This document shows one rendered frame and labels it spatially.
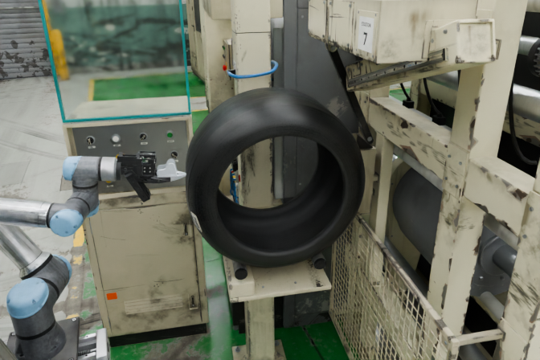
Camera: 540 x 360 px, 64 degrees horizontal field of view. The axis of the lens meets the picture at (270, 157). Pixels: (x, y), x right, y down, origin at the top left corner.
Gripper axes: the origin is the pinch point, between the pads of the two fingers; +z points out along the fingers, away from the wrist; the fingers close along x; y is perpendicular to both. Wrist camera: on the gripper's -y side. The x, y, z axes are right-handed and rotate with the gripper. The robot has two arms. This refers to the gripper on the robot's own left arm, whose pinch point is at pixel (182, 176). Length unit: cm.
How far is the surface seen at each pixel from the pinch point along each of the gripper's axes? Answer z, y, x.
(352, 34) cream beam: 43, 50, -19
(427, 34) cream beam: 55, 53, -35
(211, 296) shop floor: 22, -122, 91
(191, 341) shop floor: 9, -124, 56
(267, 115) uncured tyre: 23.8, 25.0, -10.5
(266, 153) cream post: 33.1, -1.3, 26.9
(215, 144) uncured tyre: 9.3, 15.3, -10.3
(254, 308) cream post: 35, -78, 27
